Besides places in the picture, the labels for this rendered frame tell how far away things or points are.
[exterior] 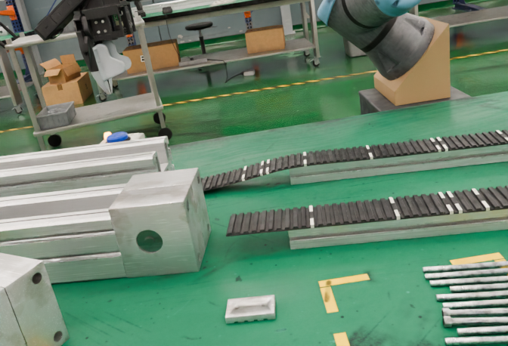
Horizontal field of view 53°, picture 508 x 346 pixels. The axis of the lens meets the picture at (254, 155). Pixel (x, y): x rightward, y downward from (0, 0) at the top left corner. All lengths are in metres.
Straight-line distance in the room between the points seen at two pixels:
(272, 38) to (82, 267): 4.95
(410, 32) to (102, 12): 0.62
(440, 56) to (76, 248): 0.82
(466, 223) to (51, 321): 0.47
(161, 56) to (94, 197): 4.90
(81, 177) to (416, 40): 0.72
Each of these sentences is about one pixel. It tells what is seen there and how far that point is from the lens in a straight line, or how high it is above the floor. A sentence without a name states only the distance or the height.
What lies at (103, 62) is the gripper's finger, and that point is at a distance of 0.93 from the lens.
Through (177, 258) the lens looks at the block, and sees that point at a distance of 0.62.
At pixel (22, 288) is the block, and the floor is 0.86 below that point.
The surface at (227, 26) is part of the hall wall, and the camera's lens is 8.25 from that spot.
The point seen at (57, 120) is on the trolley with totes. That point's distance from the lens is 3.76.
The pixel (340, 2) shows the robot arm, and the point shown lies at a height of 1.01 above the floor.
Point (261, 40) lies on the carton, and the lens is 5.51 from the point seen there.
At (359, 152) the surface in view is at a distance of 0.81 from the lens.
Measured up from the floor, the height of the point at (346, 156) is 0.81.
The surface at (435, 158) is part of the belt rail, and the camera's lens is 0.81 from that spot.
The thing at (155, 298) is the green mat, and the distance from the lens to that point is 0.60.
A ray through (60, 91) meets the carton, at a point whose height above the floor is 0.17.
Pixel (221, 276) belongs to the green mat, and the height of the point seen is 0.78.
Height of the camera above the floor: 1.11
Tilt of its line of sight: 21 degrees down
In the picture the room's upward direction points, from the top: 9 degrees counter-clockwise
